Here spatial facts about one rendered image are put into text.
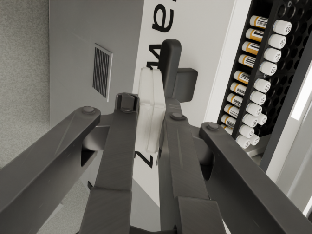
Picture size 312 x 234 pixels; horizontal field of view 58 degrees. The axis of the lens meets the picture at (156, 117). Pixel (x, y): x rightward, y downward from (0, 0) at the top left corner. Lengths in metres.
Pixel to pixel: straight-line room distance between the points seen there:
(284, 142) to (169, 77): 0.20
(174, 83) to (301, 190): 0.21
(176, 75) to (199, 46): 0.03
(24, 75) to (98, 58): 0.50
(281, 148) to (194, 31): 0.19
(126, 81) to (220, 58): 0.40
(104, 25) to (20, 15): 0.47
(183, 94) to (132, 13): 0.37
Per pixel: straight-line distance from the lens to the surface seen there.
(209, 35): 0.23
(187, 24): 0.25
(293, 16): 0.34
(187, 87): 0.23
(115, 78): 0.64
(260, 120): 0.35
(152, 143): 0.16
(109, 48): 0.66
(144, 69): 0.21
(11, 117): 1.21
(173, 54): 0.21
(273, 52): 0.31
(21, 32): 1.11
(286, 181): 0.38
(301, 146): 0.35
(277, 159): 0.38
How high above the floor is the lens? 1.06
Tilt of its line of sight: 43 degrees down
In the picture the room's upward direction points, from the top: 127 degrees clockwise
